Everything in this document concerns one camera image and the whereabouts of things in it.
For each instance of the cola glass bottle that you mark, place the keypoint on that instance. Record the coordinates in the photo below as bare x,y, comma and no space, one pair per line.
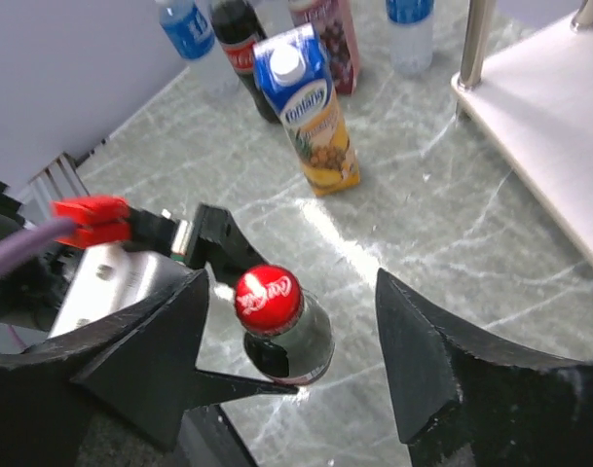
238,29
288,335

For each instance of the white two-tier wooden shelf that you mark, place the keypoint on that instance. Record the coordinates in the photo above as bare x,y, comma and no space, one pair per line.
534,100

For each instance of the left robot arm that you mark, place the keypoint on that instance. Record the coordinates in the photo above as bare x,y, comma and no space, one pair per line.
36,269

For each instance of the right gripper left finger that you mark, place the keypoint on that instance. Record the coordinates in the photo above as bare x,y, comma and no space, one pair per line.
112,393

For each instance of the aluminium frame rail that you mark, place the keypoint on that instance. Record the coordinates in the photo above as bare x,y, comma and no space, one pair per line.
57,181

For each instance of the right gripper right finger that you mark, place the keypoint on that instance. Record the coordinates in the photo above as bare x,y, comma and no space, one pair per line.
462,396

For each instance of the pineapple juice carton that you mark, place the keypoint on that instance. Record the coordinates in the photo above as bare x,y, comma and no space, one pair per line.
292,71

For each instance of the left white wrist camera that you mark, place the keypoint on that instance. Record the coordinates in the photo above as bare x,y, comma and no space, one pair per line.
127,254

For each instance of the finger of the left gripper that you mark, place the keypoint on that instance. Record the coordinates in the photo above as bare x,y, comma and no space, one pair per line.
217,240
216,388

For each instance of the water bottle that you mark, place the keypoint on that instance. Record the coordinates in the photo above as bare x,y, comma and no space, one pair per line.
411,35
190,32

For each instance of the back centre water bottle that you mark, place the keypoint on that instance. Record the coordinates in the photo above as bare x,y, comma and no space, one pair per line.
411,35

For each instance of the back left water bottle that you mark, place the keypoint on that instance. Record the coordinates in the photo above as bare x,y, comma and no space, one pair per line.
190,32

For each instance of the grape juice carton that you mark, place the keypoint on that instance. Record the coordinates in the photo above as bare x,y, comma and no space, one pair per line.
333,22

